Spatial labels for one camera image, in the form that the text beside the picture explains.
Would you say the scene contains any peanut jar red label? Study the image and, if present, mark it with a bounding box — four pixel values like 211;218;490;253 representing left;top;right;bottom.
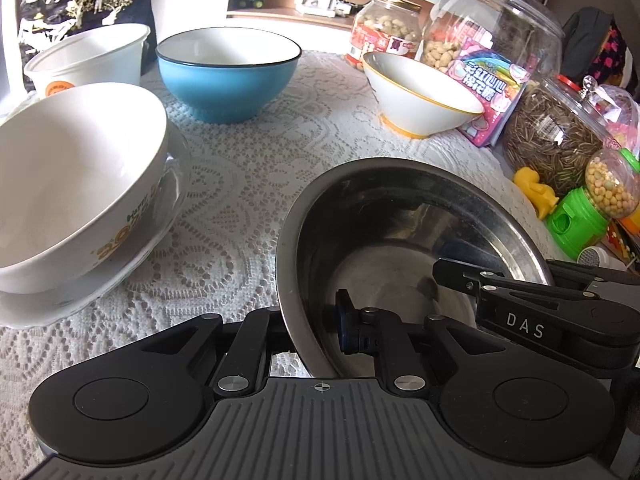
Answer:
345;0;424;71

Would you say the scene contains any white toy microphone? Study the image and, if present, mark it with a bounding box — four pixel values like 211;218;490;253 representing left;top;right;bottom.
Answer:
577;247;627;272

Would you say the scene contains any white floral bowl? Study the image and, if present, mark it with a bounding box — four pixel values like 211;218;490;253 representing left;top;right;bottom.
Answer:
0;120;194;331

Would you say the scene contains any white plastic tub orange label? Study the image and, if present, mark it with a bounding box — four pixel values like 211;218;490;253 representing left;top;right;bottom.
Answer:
23;23;151;99

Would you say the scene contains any green gumball dispenser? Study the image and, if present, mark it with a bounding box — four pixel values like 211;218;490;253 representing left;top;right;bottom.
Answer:
545;147;640;261

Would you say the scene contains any dark hanging jacket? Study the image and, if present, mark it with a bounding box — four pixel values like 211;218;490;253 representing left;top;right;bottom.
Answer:
561;6;632;87

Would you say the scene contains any pink plastic bag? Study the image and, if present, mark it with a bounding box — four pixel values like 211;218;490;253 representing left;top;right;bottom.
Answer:
595;85;640;157

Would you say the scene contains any large white printed bowl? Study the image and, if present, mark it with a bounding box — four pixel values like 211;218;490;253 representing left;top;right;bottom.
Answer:
0;82;169;295

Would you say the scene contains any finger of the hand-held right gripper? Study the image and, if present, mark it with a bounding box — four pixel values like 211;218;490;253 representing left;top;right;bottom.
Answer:
546;259;640;292
432;257;602;312

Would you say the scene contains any white bowl yellow rim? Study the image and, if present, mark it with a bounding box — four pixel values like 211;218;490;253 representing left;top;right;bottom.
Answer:
362;51;486;140

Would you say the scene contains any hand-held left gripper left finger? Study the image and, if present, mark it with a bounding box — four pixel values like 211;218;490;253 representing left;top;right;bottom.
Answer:
125;306;293;398

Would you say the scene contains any blue bowl black rim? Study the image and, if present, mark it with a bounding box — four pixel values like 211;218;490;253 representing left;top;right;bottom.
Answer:
156;28;302;124

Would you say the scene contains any yellow toy duck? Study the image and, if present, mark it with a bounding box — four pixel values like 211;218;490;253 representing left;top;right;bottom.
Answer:
514;166;560;220

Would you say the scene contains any colourful flat packet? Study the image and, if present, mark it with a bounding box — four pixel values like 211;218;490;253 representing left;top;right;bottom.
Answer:
605;215;640;257

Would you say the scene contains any stainless steel bowl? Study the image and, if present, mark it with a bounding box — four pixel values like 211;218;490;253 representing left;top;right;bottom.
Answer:
275;157;556;379

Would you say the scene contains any pink candy packet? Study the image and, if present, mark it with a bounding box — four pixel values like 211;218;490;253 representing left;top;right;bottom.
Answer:
446;35;531;149

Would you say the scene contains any large clear lidded jar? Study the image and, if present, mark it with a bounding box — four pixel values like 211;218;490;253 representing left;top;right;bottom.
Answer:
422;0;566;126

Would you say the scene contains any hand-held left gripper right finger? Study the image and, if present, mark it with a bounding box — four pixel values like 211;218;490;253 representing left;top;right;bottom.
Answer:
335;289;501;397

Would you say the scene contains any black printed snack bag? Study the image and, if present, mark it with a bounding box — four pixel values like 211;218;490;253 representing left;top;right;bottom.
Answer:
18;0;153;74

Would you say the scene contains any clear jar of sunflower seeds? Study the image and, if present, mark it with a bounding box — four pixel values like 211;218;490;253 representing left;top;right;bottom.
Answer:
502;76;624;199

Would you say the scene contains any white lace tablecloth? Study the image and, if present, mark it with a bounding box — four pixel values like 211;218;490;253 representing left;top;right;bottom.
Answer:
0;47;566;443

